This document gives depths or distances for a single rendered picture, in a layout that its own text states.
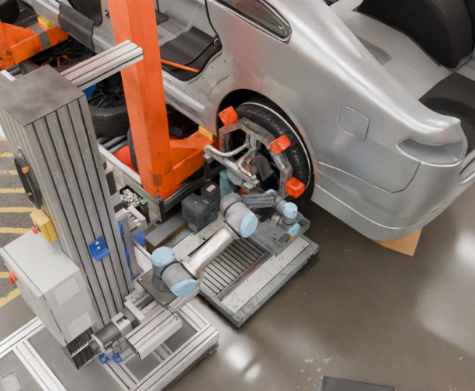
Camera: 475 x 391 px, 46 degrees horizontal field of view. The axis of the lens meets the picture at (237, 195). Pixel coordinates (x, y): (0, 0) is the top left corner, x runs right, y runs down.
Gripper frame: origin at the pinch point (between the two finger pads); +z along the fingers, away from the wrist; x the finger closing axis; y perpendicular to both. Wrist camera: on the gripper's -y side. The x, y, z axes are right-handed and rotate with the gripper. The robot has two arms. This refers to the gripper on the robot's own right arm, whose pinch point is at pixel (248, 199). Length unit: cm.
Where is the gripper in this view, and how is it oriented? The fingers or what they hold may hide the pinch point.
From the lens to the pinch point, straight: 324.9
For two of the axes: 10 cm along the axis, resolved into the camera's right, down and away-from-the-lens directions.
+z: -7.3, -5.2, 4.4
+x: -6.8, 5.4, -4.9
